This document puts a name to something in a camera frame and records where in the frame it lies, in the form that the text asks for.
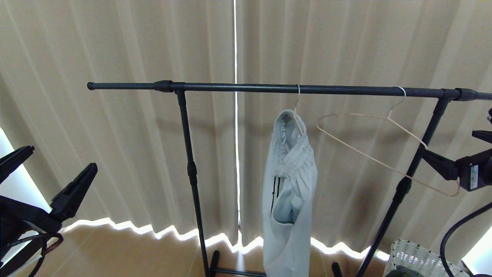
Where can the white laundry basket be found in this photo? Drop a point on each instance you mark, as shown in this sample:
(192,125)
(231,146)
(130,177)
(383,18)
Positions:
(415,256)

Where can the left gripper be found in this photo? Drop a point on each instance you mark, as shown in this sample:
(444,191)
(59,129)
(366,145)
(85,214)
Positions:
(23,219)

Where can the pink clothes hanger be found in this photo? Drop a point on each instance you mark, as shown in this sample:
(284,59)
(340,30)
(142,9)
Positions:
(389,114)
(298,92)

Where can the pale grey shorts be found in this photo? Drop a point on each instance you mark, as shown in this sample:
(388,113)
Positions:
(292,231)

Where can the beige curtain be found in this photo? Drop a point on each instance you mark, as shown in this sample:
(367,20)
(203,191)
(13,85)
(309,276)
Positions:
(115,46)

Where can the black clothes rack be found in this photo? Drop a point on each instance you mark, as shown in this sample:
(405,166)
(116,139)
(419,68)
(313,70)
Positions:
(346,90)

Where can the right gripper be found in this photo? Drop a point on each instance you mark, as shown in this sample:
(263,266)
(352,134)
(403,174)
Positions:
(476,171)

